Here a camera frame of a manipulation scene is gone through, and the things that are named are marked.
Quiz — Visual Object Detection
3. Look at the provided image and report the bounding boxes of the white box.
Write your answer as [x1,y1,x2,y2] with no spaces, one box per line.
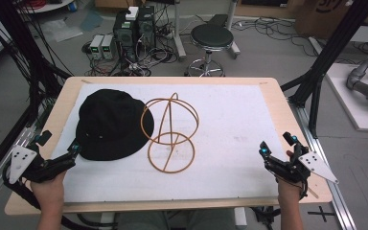
[125,6,140,22]

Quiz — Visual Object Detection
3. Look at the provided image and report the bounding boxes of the person's right hand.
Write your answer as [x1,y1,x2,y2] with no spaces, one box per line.
[277,149,305,206]

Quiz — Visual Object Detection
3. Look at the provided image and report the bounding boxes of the black bucket hat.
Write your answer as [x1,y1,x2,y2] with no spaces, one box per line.
[75,88,155,162]

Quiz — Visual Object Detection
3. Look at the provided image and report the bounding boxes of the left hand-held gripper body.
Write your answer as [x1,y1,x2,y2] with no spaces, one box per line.
[9,143,78,185]

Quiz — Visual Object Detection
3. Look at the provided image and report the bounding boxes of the black metal frame post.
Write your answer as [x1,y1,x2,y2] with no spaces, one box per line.
[0,0,73,190]
[280,0,368,139]

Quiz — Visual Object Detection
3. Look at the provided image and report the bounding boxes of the white floor board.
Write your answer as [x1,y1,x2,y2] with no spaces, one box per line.
[325,62,368,132]

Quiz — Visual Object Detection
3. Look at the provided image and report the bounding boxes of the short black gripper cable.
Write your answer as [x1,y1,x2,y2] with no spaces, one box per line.
[298,181,310,201]

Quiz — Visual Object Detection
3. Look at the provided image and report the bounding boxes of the black computer tower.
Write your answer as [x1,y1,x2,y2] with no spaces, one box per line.
[136,5,156,50]
[112,10,139,63]

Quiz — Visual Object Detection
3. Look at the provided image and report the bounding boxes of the grey power supply unit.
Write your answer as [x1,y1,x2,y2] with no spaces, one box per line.
[101,34,115,60]
[89,34,105,60]

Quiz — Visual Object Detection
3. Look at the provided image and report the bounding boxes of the white desk leg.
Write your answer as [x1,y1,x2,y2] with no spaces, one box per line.
[171,0,188,61]

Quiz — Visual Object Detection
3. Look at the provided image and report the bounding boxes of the aluminium rail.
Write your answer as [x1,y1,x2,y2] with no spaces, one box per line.
[289,101,358,230]

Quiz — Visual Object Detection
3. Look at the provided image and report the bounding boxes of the brown wire hat stand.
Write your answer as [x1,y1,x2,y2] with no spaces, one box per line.
[140,92,200,174]

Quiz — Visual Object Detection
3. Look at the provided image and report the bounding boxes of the person's left hand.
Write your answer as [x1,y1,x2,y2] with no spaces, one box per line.
[29,170,67,206]

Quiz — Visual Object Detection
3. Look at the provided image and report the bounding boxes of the black round stool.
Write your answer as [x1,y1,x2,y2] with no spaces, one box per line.
[185,23,235,78]

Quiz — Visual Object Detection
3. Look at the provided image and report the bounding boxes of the white table mat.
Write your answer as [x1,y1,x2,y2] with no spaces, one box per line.
[51,82,288,203]

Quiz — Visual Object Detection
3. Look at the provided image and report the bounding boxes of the brown cardboard box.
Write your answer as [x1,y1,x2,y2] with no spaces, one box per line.
[293,0,362,40]

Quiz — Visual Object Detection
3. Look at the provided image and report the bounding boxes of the black floor cables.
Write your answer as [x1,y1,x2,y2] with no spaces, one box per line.
[231,16,320,58]

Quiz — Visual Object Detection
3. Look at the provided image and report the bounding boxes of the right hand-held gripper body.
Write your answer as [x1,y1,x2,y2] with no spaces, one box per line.
[263,145,340,194]

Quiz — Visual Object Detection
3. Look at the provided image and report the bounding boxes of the tangle of floor cables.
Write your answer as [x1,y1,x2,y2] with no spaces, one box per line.
[81,37,180,78]

